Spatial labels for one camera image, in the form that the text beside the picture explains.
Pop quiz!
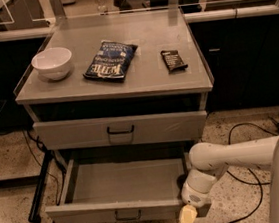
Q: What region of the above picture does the black table leg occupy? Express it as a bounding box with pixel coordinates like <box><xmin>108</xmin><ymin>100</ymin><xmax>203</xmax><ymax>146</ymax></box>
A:
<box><xmin>28</xmin><ymin>151</ymin><xmax>51</xmax><ymax>223</ymax></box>

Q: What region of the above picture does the grey top drawer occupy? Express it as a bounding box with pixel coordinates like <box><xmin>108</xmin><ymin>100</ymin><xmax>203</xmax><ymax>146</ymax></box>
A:
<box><xmin>33</xmin><ymin>111</ymin><xmax>206</xmax><ymax>150</ymax></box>

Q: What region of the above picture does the grey drawer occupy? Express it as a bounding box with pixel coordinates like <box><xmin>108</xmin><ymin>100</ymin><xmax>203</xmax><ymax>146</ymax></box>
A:
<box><xmin>45</xmin><ymin>157</ymin><xmax>187</xmax><ymax>223</ymax></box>
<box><xmin>33</xmin><ymin>111</ymin><xmax>206</xmax><ymax>150</ymax></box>

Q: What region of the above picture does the grey drawer cabinet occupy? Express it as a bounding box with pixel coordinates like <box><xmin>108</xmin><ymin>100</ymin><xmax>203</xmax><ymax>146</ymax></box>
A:
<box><xmin>6</xmin><ymin>2</ymin><xmax>224</xmax><ymax>185</ymax></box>

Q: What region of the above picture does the blue chip bag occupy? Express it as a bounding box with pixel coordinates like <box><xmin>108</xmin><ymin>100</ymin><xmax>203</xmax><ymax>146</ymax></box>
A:
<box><xmin>83</xmin><ymin>40</ymin><xmax>137</xmax><ymax>82</ymax></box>

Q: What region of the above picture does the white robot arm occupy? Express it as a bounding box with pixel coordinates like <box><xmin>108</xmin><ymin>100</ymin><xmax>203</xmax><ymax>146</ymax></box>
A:
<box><xmin>178</xmin><ymin>136</ymin><xmax>279</xmax><ymax>223</ymax></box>

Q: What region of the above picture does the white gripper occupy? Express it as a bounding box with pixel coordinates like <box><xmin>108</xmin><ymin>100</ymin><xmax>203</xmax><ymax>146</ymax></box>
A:
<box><xmin>178</xmin><ymin>166</ymin><xmax>227</xmax><ymax>223</ymax></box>

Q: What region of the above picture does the clear plastic bottle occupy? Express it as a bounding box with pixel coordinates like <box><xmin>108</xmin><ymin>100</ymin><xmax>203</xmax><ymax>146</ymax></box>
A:
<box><xmin>97</xmin><ymin>0</ymin><xmax>108</xmax><ymax>14</ymax></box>

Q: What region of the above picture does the white bowl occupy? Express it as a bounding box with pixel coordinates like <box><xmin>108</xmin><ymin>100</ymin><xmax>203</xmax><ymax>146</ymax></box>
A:
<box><xmin>31</xmin><ymin>47</ymin><xmax>73</xmax><ymax>81</ymax></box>

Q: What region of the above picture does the black floor cable left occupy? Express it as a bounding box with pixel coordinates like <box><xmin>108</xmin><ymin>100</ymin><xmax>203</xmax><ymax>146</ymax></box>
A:
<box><xmin>21</xmin><ymin>126</ymin><xmax>72</xmax><ymax>223</ymax></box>

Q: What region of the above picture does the black floor cable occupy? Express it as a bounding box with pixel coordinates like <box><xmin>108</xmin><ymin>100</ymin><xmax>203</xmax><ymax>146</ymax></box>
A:
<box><xmin>204</xmin><ymin>119</ymin><xmax>279</xmax><ymax>223</ymax></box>
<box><xmin>21</xmin><ymin>126</ymin><xmax>72</xmax><ymax>223</ymax></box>

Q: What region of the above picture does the black snack bar wrapper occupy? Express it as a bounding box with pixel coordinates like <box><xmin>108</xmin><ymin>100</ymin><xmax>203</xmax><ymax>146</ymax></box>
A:
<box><xmin>160</xmin><ymin>50</ymin><xmax>188</xmax><ymax>73</ymax></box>

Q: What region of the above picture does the black floor cable right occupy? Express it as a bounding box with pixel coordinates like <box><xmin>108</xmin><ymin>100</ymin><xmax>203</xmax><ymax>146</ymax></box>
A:
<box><xmin>204</xmin><ymin>119</ymin><xmax>279</xmax><ymax>223</ymax></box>

